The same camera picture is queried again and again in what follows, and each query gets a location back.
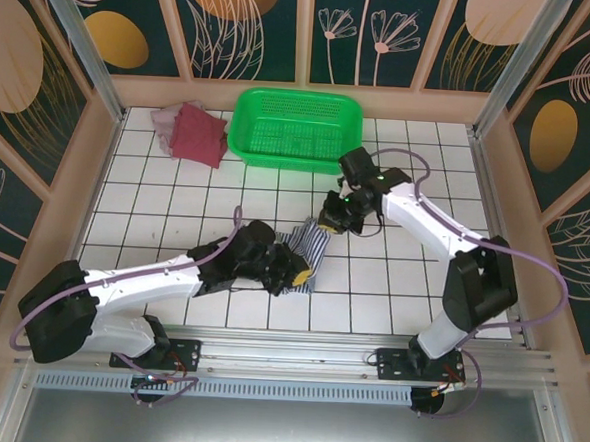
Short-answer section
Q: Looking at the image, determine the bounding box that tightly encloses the aluminium corner post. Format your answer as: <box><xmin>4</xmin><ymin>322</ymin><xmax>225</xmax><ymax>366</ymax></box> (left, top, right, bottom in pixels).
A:
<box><xmin>469</xmin><ymin>0</ymin><xmax>575</xmax><ymax>143</ymax></box>
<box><xmin>20</xmin><ymin>0</ymin><xmax>135</xmax><ymax>125</ymax></box>

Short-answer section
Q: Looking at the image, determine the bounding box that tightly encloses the red ribbed tank top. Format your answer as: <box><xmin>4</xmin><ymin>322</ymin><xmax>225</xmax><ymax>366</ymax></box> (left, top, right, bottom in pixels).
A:
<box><xmin>170</xmin><ymin>101</ymin><xmax>232</xmax><ymax>171</ymax></box>

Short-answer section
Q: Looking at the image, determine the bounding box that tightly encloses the pale pink ribbed tank top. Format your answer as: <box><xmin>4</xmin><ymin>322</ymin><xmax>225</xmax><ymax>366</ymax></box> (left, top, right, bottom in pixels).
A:
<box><xmin>147</xmin><ymin>104</ymin><xmax>183</xmax><ymax>158</ymax></box>

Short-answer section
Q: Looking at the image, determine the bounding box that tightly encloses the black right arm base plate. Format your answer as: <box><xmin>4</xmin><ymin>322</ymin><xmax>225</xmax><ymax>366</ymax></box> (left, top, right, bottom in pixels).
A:
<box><xmin>373</xmin><ymin>345</ymin><xmax>468</xmax><ymax>388</ymax></box>

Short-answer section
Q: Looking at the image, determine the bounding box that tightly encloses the grey metal sheet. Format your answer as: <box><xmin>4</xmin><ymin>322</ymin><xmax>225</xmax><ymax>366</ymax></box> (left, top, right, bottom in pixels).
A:
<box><xmin>0</xmin><ymin>357</ymin><xmax>581</xmax><ymax>442</ymax></box>

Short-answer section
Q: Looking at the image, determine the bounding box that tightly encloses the blue white striped tank top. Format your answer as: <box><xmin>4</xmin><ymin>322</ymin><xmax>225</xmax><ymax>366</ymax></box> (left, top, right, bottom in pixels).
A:
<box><xmin>269</xmin><ymin>214</ymin><xmax>334</xmax><ymax>300</ymax></box>

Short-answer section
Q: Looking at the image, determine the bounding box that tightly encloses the green plastic basket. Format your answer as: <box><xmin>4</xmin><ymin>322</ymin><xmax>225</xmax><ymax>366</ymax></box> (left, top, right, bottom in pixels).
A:
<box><xmin>226</xmin><ymin>86</ymin><xmax>367</xmax><ymax>179</ymax></box>

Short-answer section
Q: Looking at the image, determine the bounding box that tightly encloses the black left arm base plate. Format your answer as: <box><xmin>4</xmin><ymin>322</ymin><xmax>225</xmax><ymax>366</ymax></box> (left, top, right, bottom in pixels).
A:
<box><xmin>109</xmin><ymin>333</ymin><xmax>204</xmax><ymax>375</ymax></box>

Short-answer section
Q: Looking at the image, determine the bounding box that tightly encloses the aluminium mounting rail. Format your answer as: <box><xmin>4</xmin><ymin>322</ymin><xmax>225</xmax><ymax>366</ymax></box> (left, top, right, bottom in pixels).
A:
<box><xmin>13</xmin><ymin>313</ymin><xmax>564</xmax><ymax>398</ymax></box>

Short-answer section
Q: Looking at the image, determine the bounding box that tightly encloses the grey slotted cable duct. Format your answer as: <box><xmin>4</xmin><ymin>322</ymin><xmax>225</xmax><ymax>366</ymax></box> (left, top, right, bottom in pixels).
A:
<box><xmin>33</xmin><ymin>367</ymin><xmax>414</xmax><ymax>409</ymax></box>

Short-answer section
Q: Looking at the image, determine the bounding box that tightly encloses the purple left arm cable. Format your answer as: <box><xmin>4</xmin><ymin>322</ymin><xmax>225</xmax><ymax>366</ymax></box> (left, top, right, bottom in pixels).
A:
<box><xmin>7</xmin><ymin>191</ymin><xmax>247</xmax><ymax>414</ymax></box>

